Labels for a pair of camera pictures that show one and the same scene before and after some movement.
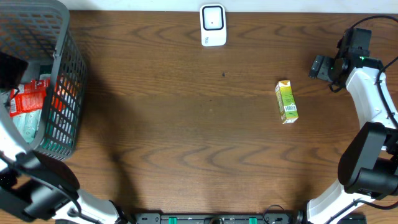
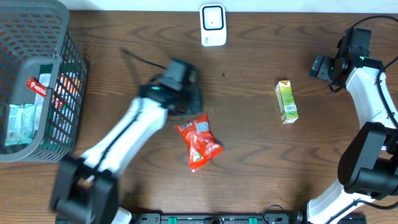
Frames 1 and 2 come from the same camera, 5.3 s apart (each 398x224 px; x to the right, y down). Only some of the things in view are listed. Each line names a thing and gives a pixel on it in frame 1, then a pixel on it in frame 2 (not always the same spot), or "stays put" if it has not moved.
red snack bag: x=28 y=98 to x=201 y=144
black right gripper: x=322 y=72 stays put
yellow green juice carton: x=286 y=102 stays put
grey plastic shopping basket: x=40 y=29 stays put
